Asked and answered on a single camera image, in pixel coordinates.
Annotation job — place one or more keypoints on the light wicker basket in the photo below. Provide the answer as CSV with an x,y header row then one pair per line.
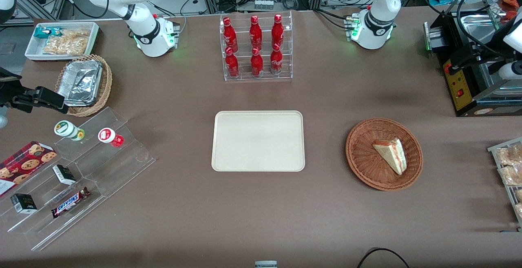
x,y
105,82

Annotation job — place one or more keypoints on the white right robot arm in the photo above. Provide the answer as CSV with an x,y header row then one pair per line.
x,y
151,35

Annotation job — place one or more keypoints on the green lidded white cup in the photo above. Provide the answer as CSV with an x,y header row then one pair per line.
x,y
67,129

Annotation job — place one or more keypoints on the clear acrylic tiered shelf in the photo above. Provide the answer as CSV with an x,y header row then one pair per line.
x,y
110,170

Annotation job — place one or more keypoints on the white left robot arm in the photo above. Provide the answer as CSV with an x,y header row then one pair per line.
x,y
377,27

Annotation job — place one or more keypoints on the black box with white label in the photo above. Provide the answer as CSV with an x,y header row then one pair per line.
x,y
64,174

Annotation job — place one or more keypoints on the clear bag of crackers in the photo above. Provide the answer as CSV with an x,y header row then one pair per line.
x,y
67,43

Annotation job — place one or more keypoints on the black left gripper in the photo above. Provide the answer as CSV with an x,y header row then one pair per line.
x,y
478,51

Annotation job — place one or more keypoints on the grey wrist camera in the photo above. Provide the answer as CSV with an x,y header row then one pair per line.
x,y
510,71
2,118

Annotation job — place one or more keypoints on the brown wicker basket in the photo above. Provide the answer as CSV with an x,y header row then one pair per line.
x,y
363,158

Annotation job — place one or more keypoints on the red plaid cookie box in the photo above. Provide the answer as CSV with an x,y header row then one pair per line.
x,y
24,164

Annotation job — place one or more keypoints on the black sealing machine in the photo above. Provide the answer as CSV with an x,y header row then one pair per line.
x,y
461,92

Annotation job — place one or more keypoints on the beige plastic tray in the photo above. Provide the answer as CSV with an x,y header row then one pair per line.
x,y
257,141

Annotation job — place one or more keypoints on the Snickers chocolate bar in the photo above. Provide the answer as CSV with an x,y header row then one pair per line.
x,y
70,202

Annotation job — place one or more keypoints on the triangle sandwich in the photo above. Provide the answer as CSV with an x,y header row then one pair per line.
x,y
392,154

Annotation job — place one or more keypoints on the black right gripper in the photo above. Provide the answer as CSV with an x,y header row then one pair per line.
x,y
9,91

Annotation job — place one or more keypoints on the clear acrylic bottle rack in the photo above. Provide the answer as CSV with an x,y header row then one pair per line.
x,y
244,45

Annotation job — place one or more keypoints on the red cola bottle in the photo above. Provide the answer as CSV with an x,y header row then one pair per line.
x,y
229,35
255,33
232,65
276,60
257,64
277,32

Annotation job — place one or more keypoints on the small grey device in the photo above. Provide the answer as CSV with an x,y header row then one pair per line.
x,y
266,264

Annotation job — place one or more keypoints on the white rectangular snack bin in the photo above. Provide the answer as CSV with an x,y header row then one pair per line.
x,y
34,49

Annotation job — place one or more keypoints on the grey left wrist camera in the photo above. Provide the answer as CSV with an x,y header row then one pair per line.
x,y
510,71

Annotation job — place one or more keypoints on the tray of packaged bread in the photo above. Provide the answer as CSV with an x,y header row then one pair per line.
x,y
495,153

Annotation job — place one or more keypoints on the black box with Face print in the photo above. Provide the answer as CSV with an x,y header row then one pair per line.
x,y
23,203

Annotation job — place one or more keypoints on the silver foil packets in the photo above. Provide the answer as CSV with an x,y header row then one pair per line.
x,y
79,82

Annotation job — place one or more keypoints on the wrapped bread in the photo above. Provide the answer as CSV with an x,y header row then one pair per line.
x,y
510,156
512,176

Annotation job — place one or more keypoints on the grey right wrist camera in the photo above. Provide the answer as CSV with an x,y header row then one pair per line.
x,y
2,118

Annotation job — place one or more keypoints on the teal snack packet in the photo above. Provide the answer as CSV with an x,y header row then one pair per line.
x,y
45,32

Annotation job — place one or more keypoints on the red lidded white cup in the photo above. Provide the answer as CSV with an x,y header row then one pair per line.
x,y
108,136

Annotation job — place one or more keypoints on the orange packet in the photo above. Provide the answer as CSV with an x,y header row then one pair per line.
x,y
509,3

